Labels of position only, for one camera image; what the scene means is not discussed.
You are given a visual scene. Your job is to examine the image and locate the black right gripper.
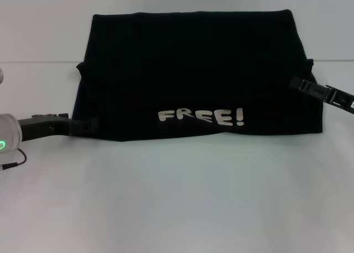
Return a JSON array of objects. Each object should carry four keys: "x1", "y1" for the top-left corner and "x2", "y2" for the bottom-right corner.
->
[{"x1": 288, "y1": 75, "x2": 354, "y2": 111}]

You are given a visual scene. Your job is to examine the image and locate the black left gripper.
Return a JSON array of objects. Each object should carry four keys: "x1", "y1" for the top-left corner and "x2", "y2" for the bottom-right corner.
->
[{"x1": 17, "y1": 113, "x2": 100, "y2": 141}]

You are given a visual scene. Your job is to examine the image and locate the black t-shirt with FREE print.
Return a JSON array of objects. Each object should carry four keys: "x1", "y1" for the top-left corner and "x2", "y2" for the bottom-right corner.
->
[{"x1": 71, "y1": 9, "x2": 324, "y2": 143}]

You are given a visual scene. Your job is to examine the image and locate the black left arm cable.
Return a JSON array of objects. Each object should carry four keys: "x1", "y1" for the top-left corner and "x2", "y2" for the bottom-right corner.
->
[{"x1": 0, "y1": 148, "x2": 28, "y2": 171}]

